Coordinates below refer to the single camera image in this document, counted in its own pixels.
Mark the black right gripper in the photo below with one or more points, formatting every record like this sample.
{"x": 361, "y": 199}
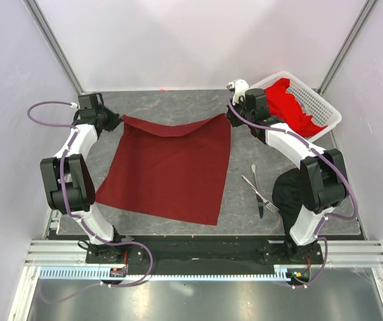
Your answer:
{"x": 234, "y": 122}

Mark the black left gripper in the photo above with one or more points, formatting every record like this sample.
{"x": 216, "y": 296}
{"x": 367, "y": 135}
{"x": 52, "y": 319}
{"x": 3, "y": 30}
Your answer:
{"x": 114, "y": 119}

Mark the dark red cloth napkin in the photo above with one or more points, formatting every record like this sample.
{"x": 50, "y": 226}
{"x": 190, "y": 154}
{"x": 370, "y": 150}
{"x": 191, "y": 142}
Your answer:
{"x": 175, "y": 172}

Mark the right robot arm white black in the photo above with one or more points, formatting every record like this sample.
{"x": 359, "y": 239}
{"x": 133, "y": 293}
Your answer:
{"x": 306, "y": 195}

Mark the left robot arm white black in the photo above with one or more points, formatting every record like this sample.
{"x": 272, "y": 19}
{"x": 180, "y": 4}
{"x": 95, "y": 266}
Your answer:
{"x": 67, "y": 182}

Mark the bright red cloth in basket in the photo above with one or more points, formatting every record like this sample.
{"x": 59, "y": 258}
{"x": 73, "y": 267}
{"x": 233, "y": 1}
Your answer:
{"x": 284, "y": 105}

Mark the white plastic basket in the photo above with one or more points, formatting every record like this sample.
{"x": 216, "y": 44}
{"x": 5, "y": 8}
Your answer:
{"x": 322, "y": 112}

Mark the silver knife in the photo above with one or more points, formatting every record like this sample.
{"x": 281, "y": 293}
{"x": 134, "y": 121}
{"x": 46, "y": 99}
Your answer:
{"x": 260, "y": 201}

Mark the silver fork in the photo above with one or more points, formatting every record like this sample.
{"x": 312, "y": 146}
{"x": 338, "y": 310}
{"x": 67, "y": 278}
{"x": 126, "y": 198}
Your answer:
{"x": 268, "y": 204}

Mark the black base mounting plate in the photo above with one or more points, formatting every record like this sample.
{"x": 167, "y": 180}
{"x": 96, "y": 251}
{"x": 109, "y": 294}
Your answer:
{"x": 257, "y": 248}

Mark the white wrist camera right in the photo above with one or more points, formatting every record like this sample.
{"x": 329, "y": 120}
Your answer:
{"x": 238, "y": 89}

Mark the blue-white cable duct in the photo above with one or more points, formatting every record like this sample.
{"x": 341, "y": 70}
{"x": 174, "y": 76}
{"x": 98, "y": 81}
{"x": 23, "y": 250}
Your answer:
{"x": 110, "y": 274}

